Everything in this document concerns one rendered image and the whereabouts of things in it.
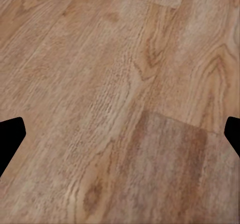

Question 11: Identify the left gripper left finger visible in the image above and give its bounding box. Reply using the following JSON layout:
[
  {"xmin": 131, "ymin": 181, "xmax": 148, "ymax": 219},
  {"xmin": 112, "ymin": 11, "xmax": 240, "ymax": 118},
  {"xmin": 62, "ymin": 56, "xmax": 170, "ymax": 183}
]
[{"xmin": 0, "ymin": 117, "xmax": 26, "ymax": 177}]

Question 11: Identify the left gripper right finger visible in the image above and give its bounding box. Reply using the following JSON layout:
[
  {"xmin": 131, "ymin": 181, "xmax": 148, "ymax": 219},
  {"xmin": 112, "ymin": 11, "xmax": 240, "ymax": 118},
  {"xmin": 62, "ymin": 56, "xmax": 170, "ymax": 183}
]
[{"xmin": 224, "ymin": 117, "xmax": 240, "ymax": 157}]

